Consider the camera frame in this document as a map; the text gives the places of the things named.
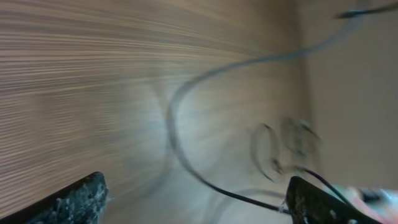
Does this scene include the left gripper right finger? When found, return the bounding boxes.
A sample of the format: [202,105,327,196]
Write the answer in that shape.
[285,176,381,224]

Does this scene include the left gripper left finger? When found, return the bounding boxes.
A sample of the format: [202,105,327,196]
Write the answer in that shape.
[1,172,108,224]

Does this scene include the black usb cables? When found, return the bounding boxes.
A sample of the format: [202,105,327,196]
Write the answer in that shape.
[166,1,398,215]

